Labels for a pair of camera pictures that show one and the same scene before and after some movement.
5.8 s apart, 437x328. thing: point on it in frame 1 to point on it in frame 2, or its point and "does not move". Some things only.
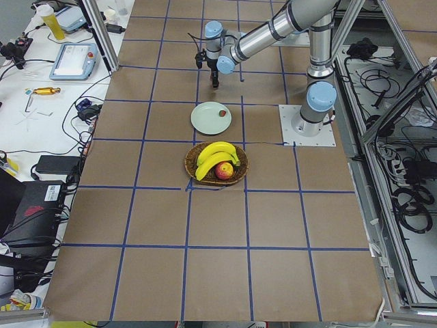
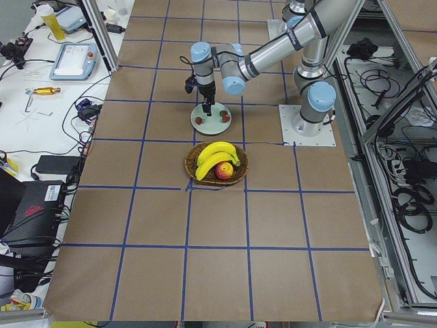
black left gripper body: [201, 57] to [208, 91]
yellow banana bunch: [213, 153] does not move
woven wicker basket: [191, 161] does not move
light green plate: [205, 118] does not move
